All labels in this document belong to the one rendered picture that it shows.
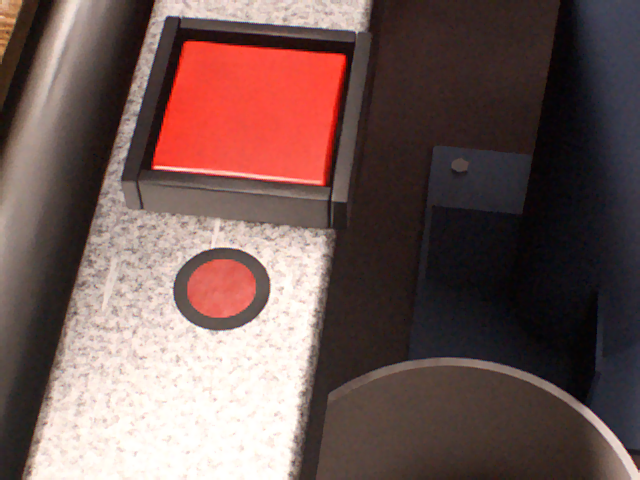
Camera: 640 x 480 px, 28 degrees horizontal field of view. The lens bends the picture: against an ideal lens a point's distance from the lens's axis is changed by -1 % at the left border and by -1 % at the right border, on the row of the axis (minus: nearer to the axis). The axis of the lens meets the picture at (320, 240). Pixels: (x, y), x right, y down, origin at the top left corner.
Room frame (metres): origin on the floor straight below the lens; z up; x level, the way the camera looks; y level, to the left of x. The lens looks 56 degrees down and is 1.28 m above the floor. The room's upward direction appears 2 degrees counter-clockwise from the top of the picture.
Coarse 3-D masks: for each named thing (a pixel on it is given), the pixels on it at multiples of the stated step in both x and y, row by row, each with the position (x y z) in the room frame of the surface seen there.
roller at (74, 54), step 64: (64, 0) 0.36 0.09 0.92; (128, 0) 0.37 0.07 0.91; (64, 64) 0.33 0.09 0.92; (128, 64) 0.35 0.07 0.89; (0, 128) 0.30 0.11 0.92; (64, 128) 0.30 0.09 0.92; (0, 192) 0.27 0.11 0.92; (64, 192) 0.27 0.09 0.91; (0, 256) 0.24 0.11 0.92; (64, 256) 0.25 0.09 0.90; (0, 320) 0.22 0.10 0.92; (0, 384) 0.20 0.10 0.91; (0, 448) 0.18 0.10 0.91
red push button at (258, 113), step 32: (192, 64) 0.31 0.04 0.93; (224, 64) 0.31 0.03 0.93; (256, 64) 0.31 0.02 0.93; (288, 64) 0.31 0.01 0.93; (320, 64) 0.31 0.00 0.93; (192, 96) 0.30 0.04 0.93; (224, 96) 0.30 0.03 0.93; (256, 96) 0.30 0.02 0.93; (288, 96) 0.30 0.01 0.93; (320, 96) 0.30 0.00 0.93; (192, 128) 0.29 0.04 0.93; (224, 128) 0.28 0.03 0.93; (256, 128) 0.28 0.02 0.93; (288, 128) 0.28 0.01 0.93; (320, 128) 0.28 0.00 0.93; (160, 160) 0.27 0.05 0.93; (192, 160) 0.27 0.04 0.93; (224, 160) 0.27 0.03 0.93; (256, 160) 0.27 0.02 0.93; (288, 160) 0.27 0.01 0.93; (320, 160) 0.27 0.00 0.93
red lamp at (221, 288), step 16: (208, 272) 0.24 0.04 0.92; (224, 272) 0.24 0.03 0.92; (240, 272) 0.24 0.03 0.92; (192, 288) 0.23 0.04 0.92; (208, 288) 0.23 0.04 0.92; (224, 288) 0.23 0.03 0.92; (240, 288) 0.23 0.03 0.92; (208, 304) 0.22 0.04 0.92; (224, 304) 0.22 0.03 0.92; (240, 304) 0.22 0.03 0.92
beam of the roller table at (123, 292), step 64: (192, 0) 0.36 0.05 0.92; (256, 0) 0.36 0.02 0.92; (320, 0) 0.36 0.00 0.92; (384, 0) 0.40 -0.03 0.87; (128, 128) 0.30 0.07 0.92; (128, 256) 0.24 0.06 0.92; (192, 256) 0.24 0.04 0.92; (256, 256) 0.24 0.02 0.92; (320, 256) 0.24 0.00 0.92; (128, 320) 0.22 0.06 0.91; (256, 320) 0.22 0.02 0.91; (320, 320) 0.22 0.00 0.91; (64, 384) 0.20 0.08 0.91; (128, 384) 0.20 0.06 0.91; (192, 384) 0.19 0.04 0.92; (256, 384) 0.19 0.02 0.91; (320, 384) 0.20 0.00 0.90; (64, 448) 0.17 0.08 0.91; (128, 448) 0.17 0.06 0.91; (192, 448) 0.17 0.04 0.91; (256, 448) 0.17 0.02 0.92
